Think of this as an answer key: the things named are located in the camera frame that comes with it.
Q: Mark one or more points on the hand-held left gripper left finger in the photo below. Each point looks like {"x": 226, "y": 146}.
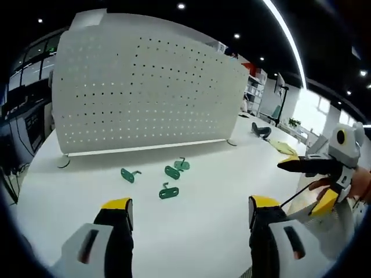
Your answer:
{"x": 87, "y": 240}

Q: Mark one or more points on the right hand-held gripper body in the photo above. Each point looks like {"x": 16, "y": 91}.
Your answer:
{"x": 345, "y": 147}

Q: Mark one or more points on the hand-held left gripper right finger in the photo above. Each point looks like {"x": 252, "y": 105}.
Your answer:
{"x": 268, "y": 231}

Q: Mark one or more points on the green hook assembly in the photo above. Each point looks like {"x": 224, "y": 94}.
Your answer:
{"x": 128, "y": 175}
{"x": 172, "y": 172}
{"x": 168, "y": 192}
{"x": 183, "y": 165}

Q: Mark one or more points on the white perforated mounting plate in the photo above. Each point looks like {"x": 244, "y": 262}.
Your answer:
{"x": 145, "y": 95}

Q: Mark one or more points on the person's right hand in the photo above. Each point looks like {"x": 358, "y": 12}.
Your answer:
{"x": 360, "y": 181}

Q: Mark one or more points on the grey angled stand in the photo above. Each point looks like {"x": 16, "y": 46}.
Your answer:
{"x": 318, "y": 146}

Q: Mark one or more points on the yellow cloth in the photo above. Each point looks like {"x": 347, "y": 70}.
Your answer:
{"x": 282, "y": 147}

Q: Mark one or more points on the green potted plant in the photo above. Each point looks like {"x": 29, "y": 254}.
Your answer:
{"x": 294, "y": 122}

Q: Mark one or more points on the black curved object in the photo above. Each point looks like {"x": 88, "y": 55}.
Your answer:
{"x": 259, "y": 131}

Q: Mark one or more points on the black monitor stand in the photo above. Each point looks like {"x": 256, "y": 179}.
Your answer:
{"x": 279, "y": 95}

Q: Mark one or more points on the white storage shelf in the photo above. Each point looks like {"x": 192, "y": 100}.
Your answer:
{"x": 255, "y": 92}

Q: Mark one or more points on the long ceiling light strip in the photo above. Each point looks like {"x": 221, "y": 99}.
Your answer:
{"x": 290, "y": 37}

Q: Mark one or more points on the white partition panel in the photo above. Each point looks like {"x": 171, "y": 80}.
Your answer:
{"x": 87, "y": 20}

